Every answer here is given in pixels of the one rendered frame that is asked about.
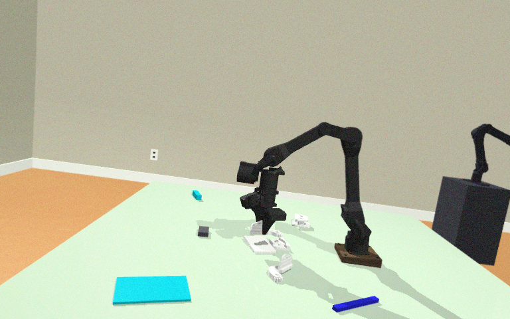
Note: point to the cyan rectangular block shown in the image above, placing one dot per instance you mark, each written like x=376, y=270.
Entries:
x=197, y=195

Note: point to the cyan flat rectangular plate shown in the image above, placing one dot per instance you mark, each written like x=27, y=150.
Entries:
x=149, y=289

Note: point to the blue flat bar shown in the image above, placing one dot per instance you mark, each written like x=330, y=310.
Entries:
x=355, y=303

